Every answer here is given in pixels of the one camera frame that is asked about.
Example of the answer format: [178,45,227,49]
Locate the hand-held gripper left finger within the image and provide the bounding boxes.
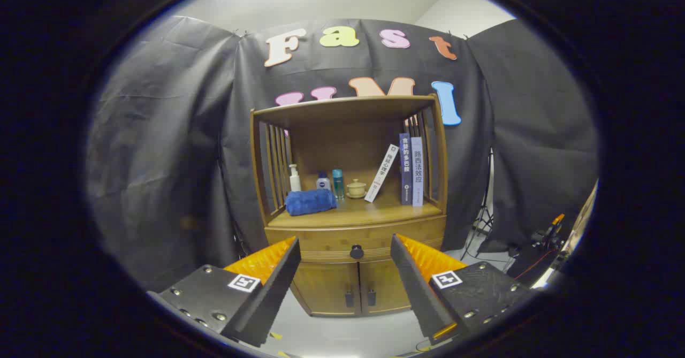
[147,236,301,348]

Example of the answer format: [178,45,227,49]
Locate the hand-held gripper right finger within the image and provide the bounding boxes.
[390,234,538,346]

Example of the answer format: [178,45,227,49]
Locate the wooden cabinet door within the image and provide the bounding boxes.
[360,259,413,315]
[292,262,361,316]

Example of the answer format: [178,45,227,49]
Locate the wooden countertop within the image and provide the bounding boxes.
[268,195,445,229]

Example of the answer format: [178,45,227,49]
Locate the wooden cabinet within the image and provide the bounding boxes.
[249,95,449,317]

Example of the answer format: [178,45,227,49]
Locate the black backdrop stand legs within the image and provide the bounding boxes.
[231,219,251,258]

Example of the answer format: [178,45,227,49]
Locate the rolled blue towel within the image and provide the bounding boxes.
[285,188,338,217]

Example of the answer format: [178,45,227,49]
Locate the lavender book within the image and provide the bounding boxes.
[411,136,424,207]

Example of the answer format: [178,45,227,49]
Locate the dark blue book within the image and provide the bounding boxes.
[399,133,413,205]

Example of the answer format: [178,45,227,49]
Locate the white book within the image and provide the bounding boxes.
[364,144,400,203]

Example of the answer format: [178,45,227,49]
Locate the black equipment with orange clamp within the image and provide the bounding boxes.
[506,214,568,286]

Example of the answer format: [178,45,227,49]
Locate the black backdrop cloth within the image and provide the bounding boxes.
[86,16,599,293]

